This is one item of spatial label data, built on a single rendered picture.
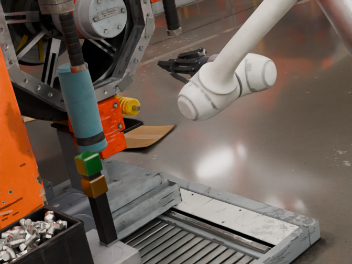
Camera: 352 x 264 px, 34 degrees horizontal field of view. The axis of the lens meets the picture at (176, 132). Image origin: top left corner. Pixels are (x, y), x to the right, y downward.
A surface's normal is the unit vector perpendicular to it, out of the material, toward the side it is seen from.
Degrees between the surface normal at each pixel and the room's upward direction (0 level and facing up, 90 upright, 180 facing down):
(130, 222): 90
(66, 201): 0
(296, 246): 90
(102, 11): 90
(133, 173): 0
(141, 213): 90
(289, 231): 0
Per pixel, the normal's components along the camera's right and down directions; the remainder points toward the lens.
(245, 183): -0.18, -0.92
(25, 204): 0.67, 0.15
